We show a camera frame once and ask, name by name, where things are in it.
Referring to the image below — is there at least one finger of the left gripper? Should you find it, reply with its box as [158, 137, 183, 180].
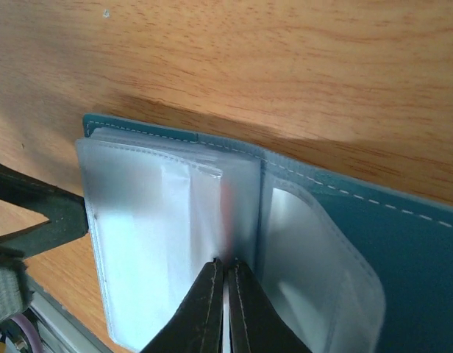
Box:
[0, 163, 88, 263]

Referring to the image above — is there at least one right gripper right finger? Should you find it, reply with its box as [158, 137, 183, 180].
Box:
[228, 260, 310, 353]

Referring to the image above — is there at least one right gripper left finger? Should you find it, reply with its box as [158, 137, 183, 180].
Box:
[142, 259, 224, 353]

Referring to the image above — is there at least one teal card holder wallet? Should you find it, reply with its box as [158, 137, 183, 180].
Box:
[76, 113, 453, 352]

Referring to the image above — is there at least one aluminium rail base frame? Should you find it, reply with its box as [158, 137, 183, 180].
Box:
[0, 279, 117, 353]

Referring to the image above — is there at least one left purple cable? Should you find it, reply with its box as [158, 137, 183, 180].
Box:
[5, 314, 40, 353]

